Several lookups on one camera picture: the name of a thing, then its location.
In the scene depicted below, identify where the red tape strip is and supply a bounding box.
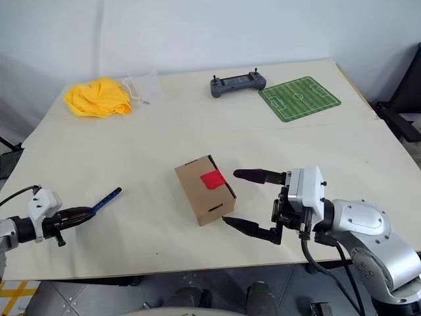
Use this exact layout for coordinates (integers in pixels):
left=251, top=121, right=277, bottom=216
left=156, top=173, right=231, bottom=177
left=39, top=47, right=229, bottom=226
left=199, top=170, right=226, bottom=192

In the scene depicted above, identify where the green soccer field mat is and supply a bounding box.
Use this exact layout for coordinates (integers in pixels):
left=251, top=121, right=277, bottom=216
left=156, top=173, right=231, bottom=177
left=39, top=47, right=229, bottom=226
left=258, top=76, right=342, bottom=123

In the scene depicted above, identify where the yellow cloth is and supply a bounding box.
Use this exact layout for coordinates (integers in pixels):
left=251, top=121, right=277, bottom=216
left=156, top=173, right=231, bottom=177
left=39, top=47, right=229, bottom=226
left=63, top=76, right=134, bottom=119

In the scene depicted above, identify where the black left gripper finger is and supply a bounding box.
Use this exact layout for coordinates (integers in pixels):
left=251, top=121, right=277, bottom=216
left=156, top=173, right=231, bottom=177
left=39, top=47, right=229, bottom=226
left=65, top=206, right=96, bottom=219
left=67, top=214, right=96, bottom=228

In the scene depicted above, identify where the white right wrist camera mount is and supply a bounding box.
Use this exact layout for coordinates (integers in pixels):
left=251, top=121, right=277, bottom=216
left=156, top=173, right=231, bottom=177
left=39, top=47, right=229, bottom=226
left=287, top=165, right=328, bottom=225

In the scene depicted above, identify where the black chair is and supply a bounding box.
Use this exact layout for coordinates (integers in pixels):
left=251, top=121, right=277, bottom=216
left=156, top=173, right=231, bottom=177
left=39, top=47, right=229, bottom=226
left=374, top=42, right=421, bottom=143

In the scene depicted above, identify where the brown cardboard box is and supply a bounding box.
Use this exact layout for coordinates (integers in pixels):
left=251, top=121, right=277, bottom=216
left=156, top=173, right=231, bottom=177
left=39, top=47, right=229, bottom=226
left=174, top=153, right=238, bottom=227

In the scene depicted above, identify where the yellow and white box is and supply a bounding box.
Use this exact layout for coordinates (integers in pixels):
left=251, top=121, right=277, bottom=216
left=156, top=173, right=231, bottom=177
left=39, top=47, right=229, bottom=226
left=0, top=279, right=41, bottom=316

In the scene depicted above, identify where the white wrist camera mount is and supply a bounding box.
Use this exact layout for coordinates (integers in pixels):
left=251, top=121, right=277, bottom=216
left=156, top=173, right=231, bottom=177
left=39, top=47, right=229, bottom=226
left=26, top=187, right=63, bottom=244
left=287, top=165, right=328, bottom=225

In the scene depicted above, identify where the small dark metal block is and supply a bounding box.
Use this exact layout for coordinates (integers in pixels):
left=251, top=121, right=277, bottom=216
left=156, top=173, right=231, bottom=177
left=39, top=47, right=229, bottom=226
left=310, top=302, right=334, bottom=316

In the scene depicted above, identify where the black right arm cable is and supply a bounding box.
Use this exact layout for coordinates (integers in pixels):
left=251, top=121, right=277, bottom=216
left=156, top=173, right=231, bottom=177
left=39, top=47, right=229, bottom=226
left=297, top=230, right=366, bottom=316

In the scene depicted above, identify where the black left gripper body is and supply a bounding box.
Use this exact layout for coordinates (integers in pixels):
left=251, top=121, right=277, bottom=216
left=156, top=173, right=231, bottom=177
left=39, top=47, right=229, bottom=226
left=42, top=210, right=73, bottom=248

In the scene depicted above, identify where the grey remote controller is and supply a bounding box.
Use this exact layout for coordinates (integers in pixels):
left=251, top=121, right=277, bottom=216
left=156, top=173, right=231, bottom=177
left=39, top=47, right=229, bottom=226
left=209, top=67, right=268, bottom=99

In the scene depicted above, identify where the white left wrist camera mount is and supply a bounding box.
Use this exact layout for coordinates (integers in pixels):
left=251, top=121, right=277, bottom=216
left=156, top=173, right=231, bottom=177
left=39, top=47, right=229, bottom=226
left=26, top=187, right=63, bottom=244

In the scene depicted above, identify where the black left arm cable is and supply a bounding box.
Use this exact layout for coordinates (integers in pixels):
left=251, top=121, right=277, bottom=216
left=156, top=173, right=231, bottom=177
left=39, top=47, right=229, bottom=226
left=0, top=185, right=42, bottom=207

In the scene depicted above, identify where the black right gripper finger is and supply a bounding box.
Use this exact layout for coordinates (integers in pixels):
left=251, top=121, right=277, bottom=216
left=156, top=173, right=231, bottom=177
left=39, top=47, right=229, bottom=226
left=232, top=168, right=282, bottom=185
left=220, top=215, right=283, bottom=246

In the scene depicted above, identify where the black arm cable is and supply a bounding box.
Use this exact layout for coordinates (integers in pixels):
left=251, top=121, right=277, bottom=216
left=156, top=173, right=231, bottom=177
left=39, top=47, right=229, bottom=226
left=0, top=185, right=42, bottom=207
left=297, top=230, right=366, bottom=316

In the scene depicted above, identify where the clear plastic measuring cup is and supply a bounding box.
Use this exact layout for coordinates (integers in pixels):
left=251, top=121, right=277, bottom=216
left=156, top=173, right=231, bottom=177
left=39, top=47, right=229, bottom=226
left=121, top=72, right=164, bottom=106

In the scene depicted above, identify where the dark rounded shape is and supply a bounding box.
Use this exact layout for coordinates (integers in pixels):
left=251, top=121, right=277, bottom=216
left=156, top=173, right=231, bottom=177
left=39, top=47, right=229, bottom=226
left=164, top=286, right=212, bottom=311
left=246, top=281, right=279, bottom=316

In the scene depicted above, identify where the blue pen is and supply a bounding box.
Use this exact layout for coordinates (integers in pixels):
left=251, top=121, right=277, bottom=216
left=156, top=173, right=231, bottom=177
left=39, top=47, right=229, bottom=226
left=91, top=187, right=123, bottom=213

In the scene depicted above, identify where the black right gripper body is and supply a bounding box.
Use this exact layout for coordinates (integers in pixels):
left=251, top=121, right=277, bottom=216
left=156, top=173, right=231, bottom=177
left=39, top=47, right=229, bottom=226
left=272, top=171, right=313, bottom=238

